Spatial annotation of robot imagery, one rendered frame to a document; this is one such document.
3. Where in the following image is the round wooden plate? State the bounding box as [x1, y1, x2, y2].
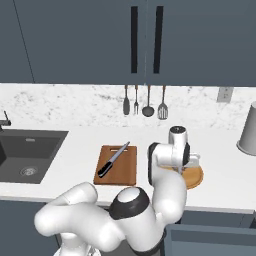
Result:
[161, 164, 205, 191]

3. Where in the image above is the brown wooden cutting board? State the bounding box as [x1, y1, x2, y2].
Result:
[93, 144, 138, 187]

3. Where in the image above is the grey wall socket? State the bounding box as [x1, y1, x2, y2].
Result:
[216, 86, 234, 104]

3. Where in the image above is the black-handled silver knife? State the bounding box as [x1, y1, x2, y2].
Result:
[97, 141, 131, 179]

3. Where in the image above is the hanging grey fork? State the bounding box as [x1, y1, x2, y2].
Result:
[133, 84, 140, 116]

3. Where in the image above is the blue-grey open drawer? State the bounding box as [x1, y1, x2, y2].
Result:
[162, 223, 256, 256]

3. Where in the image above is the black cupboard handle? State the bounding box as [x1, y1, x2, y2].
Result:
[130, 5, 139, 74]
[153, 5, 164, 75]

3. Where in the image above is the hanging grey slotted spatula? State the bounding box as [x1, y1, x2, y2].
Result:
[157, 85, 169, 121]

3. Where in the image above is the dark blue-grey cupboard door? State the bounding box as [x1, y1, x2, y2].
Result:
[145, 0, 256, 88]
[0, 0, 36, 85]
[13, 0, 148, 86]

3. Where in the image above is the black tap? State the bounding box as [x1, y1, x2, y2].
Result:
[0, 110, 12, 133]

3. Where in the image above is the pale grey tapered container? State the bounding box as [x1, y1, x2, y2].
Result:
[236, 101, 256, 157]

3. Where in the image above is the blue-grey base cupboard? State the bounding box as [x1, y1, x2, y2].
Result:
[0, 199, 62, 256]

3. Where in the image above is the dark grey sink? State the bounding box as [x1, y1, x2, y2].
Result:
[0, 128, 70, 185]

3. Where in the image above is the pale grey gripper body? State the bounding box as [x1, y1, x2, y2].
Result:
[188, 153, 203, 168]

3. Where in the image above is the hanging grey ladle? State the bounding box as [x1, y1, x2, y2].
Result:
[141, 84, 156, 118]

